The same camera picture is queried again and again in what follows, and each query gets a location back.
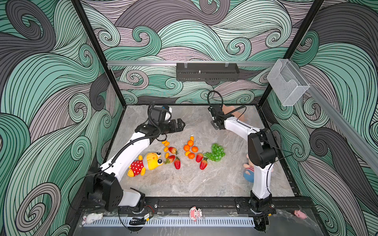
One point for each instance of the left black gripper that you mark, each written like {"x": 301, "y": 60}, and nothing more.
{"x": 173, "y": 129}

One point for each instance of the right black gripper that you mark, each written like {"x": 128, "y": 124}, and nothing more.
{"x": 212, "y": 123}

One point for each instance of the green fake grape bunch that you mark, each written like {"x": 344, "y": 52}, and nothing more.
{"x": 216, "y": 154}

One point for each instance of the red fake strawberry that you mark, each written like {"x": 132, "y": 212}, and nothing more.
{"x": 199, "y": 157}
{"x": 177, "y": 163}
{"x": 203, "y": 164}

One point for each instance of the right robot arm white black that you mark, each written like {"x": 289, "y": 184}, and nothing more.
{"x": 261, "y": 151}

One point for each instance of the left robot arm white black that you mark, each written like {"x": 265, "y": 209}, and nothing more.
{"x": 102, "y": 184}

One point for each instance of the pale fake strawberry upper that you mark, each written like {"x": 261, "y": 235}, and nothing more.
{"x": 173, "y": 150}

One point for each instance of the pale fake strawberry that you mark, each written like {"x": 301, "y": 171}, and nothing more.
{"x": 170, "y": 159}
{"x": 173, "y": 150}

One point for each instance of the pale fake strawberry lower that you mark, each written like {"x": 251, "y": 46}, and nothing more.
{"x": 170, "y": 159}

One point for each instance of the pink boy plush doll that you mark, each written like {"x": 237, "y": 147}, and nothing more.
{"x": 249, "y": 170}

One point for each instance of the pink pig figurine centre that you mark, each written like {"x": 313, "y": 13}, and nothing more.
{"x": 195, "y": 213}

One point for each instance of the pink pig figurine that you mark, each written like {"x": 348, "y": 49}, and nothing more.
{"x": 300, "y": 214}
{"x": 195, "y": 213}

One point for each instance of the white rabbit figurine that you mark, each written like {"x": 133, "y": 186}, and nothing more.
{"x": 91, "y": 218}

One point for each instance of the pink pig figurine right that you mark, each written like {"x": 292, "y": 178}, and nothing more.
{"x": 300, "y": 214}

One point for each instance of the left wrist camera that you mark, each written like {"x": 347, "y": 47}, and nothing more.
{"x": 161, "y": 114}

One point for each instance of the black wall tray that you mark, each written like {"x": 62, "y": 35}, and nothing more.
{"x": 207, "y": 72}

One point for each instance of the aluminium rail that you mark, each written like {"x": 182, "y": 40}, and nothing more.
{"x": 173, "y": 63}

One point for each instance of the clear acrylic wall box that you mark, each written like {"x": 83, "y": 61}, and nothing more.
{"x": 287, "y": 81}

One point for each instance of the white slotted cable duct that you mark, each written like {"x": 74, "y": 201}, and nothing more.
{"x": 177, "y": 222}

